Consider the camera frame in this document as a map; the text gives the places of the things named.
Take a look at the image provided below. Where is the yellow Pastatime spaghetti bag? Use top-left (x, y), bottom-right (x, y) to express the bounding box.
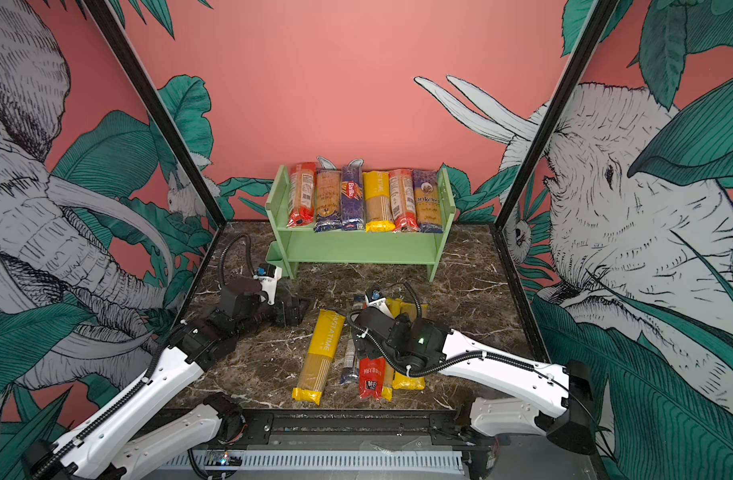
top-left (362, 171), bottom-right (396, 232)

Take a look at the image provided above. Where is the green metal shelf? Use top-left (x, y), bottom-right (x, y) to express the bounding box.
top-left (266, 166), bottom-right (457, 281)

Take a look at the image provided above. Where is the blue Barilla spaghetti bag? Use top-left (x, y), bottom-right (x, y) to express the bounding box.
top-left (340, 159), bottom-right (366, 231)

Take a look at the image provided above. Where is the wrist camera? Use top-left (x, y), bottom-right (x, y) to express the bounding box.
top-left (366, 288), bottom-right (395, 318)
top-left (254, 263), bottom-right (282, 306)

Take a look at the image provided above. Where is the black enclosure frame post left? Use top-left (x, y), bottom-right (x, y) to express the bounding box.
top-left (80, 0), bottom-right (226, 313)

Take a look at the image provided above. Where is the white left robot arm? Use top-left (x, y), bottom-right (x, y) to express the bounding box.
top-left (22, 275), bottom-right (312, 479)

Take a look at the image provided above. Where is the Ankara spaghetti bag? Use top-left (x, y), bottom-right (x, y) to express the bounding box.
top-left (412, 170), bottom-right (443, 234)

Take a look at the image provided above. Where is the white vented strip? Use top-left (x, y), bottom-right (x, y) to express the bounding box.
top-left (162, 450), bottom-right (467, 475)

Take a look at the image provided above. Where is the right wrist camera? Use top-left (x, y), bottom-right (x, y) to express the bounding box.
top-left (366, 288), bottom-right (395, 318)

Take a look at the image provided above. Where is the blue yellow spaghetti bag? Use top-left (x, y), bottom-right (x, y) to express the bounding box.
top-left (314, 157), bottom-right (342, 233)

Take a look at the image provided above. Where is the red spaghetti bag white label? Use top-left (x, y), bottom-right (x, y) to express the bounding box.
top-left (389, 169), bottom-right (420, 232)

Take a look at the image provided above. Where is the red yellow spaghetti bag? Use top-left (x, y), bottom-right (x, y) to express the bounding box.
top-left (358, 358), bottom-right (386, 399)

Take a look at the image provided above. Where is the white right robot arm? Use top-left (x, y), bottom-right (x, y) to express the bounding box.
top-left (346, 306), bottom-right (598, 455)

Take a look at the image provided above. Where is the black enclosure frame post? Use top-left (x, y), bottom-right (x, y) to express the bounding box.
top-left (80, 0), bottom-right (226, 313)
top-left (495, 0), bottom-right (618, 232)

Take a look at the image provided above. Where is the black enclosure frame post right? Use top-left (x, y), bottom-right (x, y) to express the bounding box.
top-left (495, 0), bottom-right (618, 232)

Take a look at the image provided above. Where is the clear blue spaghetti bag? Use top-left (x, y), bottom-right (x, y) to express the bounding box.
top-left (340, 294), bottom-right (367, 385)

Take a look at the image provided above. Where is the red white-label spaghetti bag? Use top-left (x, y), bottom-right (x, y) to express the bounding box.
top-left (288, 162), bottom-right (316, 228)

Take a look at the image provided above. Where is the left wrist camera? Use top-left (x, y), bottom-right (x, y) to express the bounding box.
top-left (254, 263), bottom-right (282, 306)

